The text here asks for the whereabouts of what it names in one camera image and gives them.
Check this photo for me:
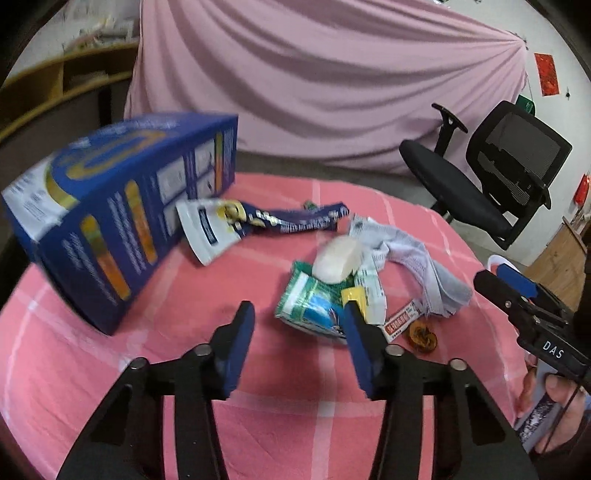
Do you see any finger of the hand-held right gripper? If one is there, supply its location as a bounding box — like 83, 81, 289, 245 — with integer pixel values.
496, 264, 540, 300
473, 270, 525, 319

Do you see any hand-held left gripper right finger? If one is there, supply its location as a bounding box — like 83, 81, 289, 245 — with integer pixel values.
341, 300, 540, 480

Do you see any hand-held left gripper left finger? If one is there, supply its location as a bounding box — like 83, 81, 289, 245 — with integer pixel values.
55, 300, 256, 480

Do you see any blue stick sachet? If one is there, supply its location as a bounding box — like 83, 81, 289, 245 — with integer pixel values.
177, 198, 350, 267

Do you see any person's right hand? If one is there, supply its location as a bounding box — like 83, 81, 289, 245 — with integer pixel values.
513, 354, 591, 462

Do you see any wooden cabinet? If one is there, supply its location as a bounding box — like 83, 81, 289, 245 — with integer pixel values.
530, 217, 590, 311

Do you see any small yellow packet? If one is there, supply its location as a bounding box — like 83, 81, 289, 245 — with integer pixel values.
341, 286, 369, 320

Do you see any red white small wrapper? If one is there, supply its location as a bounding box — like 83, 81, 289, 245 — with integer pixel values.
382, 298, 426, 342

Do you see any white green printed strip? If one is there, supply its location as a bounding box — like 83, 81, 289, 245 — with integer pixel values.
355, 251, 387, 325

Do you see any grey white sock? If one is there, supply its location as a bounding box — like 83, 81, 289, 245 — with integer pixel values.
382, 230, 474, 320

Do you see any green white packet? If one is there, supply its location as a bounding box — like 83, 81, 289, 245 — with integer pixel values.
274, 261, 352, 345

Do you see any brown dried peel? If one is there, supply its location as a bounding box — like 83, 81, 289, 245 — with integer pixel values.
406, 323, 439, 354

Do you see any white round object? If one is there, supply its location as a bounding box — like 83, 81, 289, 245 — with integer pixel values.
312, 236, 366, 284

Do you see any black office chair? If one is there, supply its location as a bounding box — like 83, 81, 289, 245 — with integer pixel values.
399, 100, 573, 251

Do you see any pink checkered tablecloth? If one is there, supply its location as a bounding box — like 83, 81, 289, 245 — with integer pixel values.
0, 172, 532, 480

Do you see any blue carton box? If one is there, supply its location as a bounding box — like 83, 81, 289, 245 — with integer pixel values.
2, 112, 239, 336

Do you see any pink hanging sheet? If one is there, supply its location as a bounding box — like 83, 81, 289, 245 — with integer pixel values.
124, 0, 528, 175

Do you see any wooden shelf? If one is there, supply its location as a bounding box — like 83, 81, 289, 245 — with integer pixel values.
0, 41, 139, 145

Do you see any red wall poster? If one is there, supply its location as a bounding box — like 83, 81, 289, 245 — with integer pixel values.
534, 52, 561, 98

